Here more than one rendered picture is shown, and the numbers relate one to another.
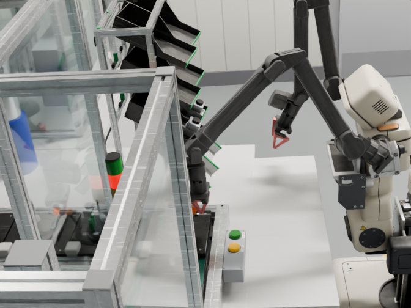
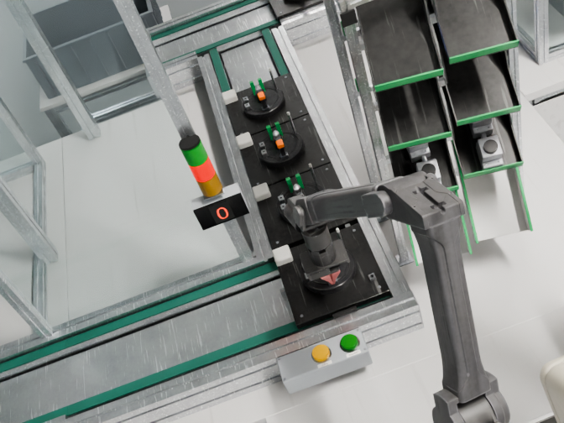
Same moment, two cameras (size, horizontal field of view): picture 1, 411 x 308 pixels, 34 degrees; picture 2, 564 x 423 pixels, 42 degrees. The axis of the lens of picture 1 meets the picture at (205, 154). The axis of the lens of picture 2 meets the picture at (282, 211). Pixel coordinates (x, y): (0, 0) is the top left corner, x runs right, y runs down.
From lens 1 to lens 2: 197 cm
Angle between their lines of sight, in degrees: 64
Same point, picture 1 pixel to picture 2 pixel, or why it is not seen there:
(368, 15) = not seen: outside the picture
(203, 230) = (341, 302)
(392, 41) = not seen: outside the picture
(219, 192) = (495, 280)
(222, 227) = (362, 320)
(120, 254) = not seen: outside the picture
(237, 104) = (346, 202)
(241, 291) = (293, 398)
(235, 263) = (291, 368)
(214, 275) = (265, 355)
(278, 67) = (376, 205)
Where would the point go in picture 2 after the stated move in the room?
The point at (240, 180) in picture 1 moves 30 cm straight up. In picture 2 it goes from (544, 294) to (542, 211)
